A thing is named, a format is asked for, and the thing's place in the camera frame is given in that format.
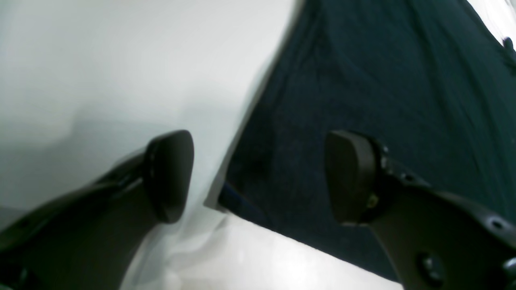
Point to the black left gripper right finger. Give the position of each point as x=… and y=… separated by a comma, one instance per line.
x=434, y=240

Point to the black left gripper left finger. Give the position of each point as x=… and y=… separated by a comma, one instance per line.
x=87, y=239

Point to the black T-shirt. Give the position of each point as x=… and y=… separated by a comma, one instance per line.
x=425, y=77

